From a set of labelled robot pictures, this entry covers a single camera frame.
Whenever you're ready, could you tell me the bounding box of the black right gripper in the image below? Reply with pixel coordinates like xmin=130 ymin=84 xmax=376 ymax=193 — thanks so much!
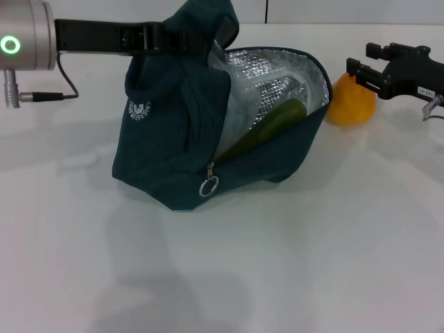
xmin=345 ymin=41 xmax=444 ymax=101

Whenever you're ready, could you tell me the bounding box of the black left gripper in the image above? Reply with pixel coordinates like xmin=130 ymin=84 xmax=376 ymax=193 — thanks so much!
xmin=54 ymin=19 xmax=214 ymax=57

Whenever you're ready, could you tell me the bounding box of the orange yellow pear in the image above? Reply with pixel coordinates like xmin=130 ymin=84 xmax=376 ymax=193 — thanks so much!
xmin=325 ymin=72 xmax=378 ymax=126

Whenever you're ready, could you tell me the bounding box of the green cucumber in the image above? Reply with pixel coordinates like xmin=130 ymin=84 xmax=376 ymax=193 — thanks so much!
xmin=216 ymin=98 xmax=308 ymax=164

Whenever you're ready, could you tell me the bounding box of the dark teal insulated lunch bag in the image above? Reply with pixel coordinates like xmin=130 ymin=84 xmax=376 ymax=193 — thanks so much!
xmin=111 ymin=0 xmax=334 ymax=212

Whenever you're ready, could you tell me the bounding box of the right arm cable with plug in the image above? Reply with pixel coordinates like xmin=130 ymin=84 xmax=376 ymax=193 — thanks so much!
xmin=421 ymin=93 xmax=444 ymax=122

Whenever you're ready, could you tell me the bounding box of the arm cable with plug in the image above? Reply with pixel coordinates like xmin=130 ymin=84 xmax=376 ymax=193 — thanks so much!
xmin=3 ymin=55 xmax=80 ymax=109
xmin=421 ymin=93 xmax=444 ymax=122

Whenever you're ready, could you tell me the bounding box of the left arm cable with plug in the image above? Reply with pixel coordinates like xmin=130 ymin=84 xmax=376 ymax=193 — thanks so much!
xmin=3 ymin=55 xmax=80 ymax=109

